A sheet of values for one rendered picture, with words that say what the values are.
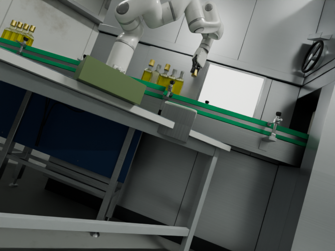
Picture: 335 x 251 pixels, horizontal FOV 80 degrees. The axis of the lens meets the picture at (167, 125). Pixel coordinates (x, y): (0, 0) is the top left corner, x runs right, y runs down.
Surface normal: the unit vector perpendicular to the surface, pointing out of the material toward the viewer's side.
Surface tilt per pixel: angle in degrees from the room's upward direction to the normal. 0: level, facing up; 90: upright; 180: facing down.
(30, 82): 90
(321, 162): 90
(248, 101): 90
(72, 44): 90
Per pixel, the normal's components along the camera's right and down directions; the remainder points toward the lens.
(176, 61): -0.10, -0.13
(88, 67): 0.52, 0.09
